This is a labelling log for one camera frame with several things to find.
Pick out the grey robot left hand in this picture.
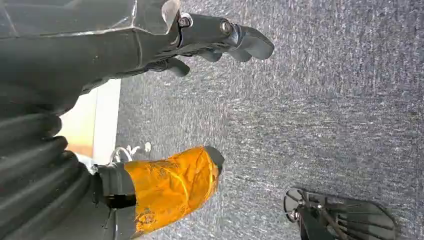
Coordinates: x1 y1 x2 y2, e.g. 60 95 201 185
0 0 275 240

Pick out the pale desk panel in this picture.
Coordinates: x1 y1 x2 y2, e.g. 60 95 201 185
56 78 122 167

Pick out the ribbed grey left arm sleeve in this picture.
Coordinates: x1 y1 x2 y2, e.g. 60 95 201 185
0 112 92 240

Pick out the white cable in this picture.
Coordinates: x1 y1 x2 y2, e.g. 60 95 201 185
107 142 153 167

